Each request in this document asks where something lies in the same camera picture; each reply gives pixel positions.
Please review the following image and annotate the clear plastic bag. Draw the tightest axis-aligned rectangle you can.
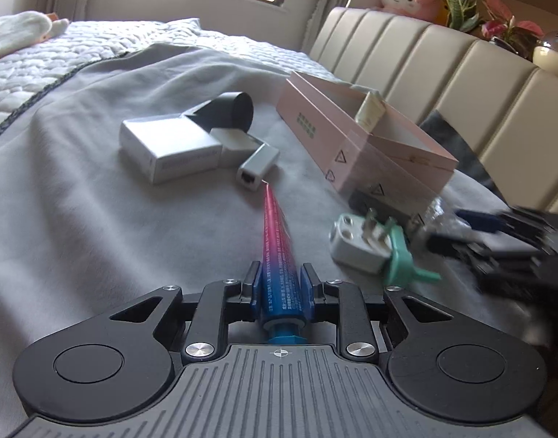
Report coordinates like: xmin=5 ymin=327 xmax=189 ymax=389
xmin=407 ymin=197 xmax=470 ymax=240

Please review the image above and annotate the pink blue toothpaste tube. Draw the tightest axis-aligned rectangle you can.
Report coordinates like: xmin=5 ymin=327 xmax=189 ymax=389
xmin=260 ymin=183 xmax=307 ymax=345

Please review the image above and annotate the white travel plug adapter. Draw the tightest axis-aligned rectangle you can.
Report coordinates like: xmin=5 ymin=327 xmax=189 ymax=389
xmin=329 ymin=214 xmax=392 ymax=274

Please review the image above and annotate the green plastic crank handle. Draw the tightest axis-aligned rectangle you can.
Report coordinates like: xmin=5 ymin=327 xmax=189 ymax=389
xmin=383 ymin=226 xmax=441 ymax=291

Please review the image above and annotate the white usb wall charger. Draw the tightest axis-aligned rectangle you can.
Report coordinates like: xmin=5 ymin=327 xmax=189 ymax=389
xmin=210 ymin=128 xmax=262 ymax=168

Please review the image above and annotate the dark grey pillow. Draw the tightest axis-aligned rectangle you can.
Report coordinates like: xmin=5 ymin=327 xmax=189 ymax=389
xmin=419 ymin=111 xmax=504 ymax=201

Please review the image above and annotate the beige padded headboard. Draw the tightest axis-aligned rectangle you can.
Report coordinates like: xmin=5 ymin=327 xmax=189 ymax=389
xmin=307 ymin=8 xmax=558 ymax=214

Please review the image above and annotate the silver ethernet adapter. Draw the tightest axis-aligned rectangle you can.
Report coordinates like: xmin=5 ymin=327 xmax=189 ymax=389
xmin=236 ymin=143 xmax=280 ymax=191

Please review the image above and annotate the pink cardboard box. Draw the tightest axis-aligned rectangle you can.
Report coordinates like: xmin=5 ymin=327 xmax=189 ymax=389
xmin=276 ymin=72 xmax=457 ymax=214

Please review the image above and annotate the grey blanket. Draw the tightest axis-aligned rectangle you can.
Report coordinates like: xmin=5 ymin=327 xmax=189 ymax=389
xmin=0 ymin=42 xmax=554 ymax=438

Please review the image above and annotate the cream yellow tube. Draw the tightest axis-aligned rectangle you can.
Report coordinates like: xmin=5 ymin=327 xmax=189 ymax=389
xmin=354 ymin=91 xmax=387 ymax=132

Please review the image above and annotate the white rectangular product box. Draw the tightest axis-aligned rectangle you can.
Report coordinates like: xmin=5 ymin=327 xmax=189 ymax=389
xmin=119 ymin=116 xmax=222 ymax=185

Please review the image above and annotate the round globe lamp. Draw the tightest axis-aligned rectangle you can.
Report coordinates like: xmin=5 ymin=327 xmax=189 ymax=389
xmin=532 ymin=31 xmax=558 ymax=76

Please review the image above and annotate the pink leaf potted plant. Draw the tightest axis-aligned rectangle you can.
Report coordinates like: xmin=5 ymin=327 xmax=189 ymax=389
xmin=482 ymin=0 xmax=544 ymax=60

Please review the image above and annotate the green snake plant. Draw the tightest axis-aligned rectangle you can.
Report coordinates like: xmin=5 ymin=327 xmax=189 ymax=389
xmin=444 ymin=0 xmax=484 ymax=34

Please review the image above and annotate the quilted white mattress cover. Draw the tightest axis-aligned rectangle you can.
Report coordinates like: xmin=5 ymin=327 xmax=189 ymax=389
xmin=0 ymin=18 xmax=336 ymax=135

